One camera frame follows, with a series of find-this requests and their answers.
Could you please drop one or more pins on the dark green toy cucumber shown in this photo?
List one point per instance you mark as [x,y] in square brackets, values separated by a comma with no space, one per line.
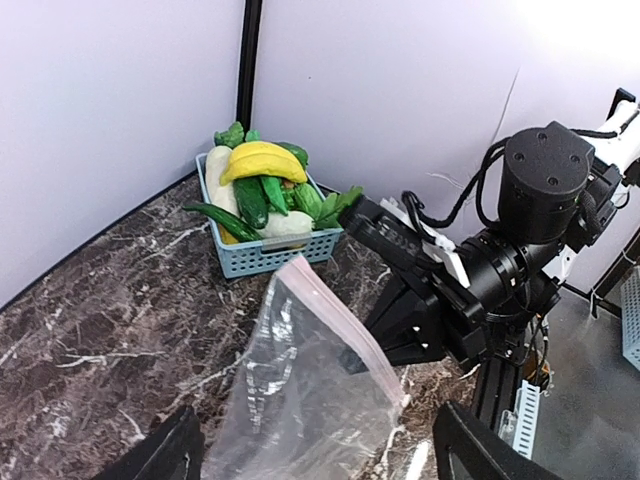
[251,201]

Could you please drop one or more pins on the black left frame post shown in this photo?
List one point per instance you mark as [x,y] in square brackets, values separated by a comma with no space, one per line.
[248,61]

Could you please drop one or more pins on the blue basket with bagged food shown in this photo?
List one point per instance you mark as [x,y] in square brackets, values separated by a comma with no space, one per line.
[630,310]

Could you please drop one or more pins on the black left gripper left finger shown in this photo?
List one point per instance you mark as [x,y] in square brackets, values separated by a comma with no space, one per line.
[174,450]

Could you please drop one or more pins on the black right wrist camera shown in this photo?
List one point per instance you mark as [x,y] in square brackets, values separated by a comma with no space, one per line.
[386,229]

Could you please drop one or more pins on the green toy lettuce leaf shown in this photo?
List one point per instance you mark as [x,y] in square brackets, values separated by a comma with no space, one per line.
[333,206]

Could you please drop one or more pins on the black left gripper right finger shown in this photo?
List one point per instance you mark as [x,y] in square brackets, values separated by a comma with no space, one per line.
[457,433]

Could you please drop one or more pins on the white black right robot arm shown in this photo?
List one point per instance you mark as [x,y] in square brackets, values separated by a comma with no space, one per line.
[559,190]

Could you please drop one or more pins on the yellow toy banana bunch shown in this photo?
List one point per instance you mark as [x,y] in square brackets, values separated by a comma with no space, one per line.
[262,158]

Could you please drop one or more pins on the green toy okra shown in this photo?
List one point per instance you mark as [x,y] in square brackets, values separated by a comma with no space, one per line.
[273,191]

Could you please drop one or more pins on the clear zip top bag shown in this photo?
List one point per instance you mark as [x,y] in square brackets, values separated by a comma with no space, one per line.
[314,395]

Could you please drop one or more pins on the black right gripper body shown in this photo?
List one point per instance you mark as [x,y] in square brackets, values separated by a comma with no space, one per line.
[425,318]

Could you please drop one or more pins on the grey slotted cable duct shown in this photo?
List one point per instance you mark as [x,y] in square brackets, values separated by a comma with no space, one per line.
[518,426]

